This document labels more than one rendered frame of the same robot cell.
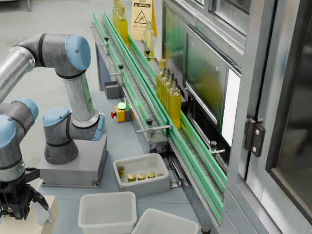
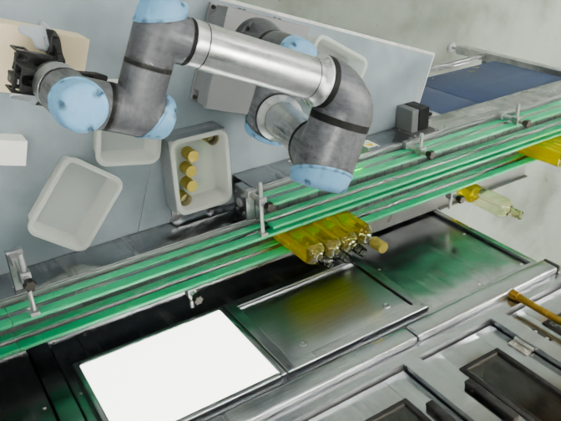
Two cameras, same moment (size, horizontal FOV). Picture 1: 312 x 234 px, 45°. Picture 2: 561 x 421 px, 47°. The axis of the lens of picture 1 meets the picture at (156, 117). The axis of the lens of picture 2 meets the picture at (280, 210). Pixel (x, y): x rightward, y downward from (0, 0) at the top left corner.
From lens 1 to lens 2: 81 cm
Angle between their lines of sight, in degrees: 27
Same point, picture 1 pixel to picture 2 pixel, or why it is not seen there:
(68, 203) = not seen: hidden behind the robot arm
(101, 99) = (399, 95)
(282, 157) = not seen: outside the picture
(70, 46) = (317, 174)
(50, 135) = not seen: hidden behind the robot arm
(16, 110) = (133, 121)
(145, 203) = (147, 169)
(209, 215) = (88, 272)
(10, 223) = (27, 43)
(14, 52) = (320, 78)
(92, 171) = (207, 99)
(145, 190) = (166, 174)
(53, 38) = (342, 145)
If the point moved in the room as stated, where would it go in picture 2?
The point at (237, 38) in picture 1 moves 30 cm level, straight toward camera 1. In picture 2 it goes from (311, 404) to (205, 404)
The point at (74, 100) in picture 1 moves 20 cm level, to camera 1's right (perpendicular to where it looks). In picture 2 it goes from (279, 125) to (261, 210)
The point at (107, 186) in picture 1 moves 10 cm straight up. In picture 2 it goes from (191, 110) to (207, 120)
